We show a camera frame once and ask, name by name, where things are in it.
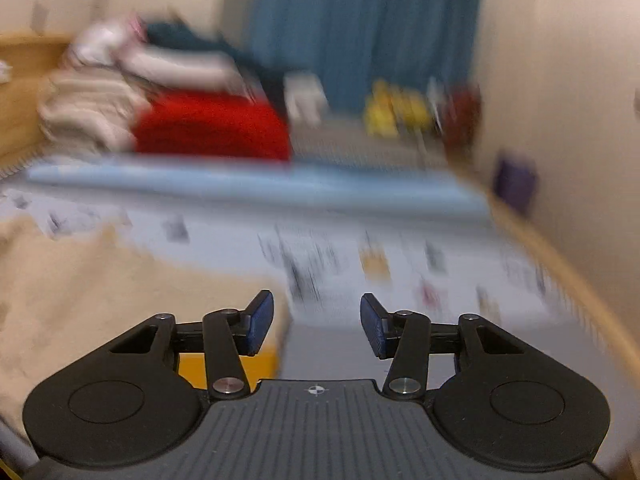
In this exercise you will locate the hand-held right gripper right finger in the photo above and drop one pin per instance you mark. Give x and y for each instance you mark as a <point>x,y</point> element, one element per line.
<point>373,326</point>

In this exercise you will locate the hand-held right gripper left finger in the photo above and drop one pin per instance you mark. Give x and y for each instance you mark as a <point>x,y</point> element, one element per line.
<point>260,321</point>

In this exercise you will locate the beige and yellow jacket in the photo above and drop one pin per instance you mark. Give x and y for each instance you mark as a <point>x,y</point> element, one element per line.
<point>75,300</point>

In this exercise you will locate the printed light bed sheet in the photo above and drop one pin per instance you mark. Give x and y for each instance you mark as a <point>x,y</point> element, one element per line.
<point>350,240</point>

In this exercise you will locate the grey mattress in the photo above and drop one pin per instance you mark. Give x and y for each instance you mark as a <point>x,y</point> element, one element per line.
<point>365,147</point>

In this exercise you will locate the red fleece blanket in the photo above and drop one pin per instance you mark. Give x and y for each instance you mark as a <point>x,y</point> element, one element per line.
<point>215,127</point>

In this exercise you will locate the purple object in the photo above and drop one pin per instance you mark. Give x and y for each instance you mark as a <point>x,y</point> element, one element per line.
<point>515,182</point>

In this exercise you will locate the yellow toy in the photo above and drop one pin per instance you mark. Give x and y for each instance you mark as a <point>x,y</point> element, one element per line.
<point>395,110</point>

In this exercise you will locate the dark red object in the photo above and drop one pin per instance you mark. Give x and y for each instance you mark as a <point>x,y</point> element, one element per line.
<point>462,120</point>

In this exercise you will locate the white plush toy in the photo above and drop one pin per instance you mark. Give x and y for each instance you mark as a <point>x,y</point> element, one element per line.
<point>305,97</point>

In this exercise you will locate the white and pink garment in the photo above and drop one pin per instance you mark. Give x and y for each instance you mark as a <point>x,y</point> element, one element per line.
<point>165,67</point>

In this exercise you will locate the white fluffy cloth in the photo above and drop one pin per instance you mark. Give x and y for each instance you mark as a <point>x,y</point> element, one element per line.
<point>85,110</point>

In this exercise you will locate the dark teal shark plush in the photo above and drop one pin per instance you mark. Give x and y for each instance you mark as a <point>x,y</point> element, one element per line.
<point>200,40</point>

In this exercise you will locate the blue curtain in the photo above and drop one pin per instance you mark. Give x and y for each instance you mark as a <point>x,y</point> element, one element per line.
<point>365,30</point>

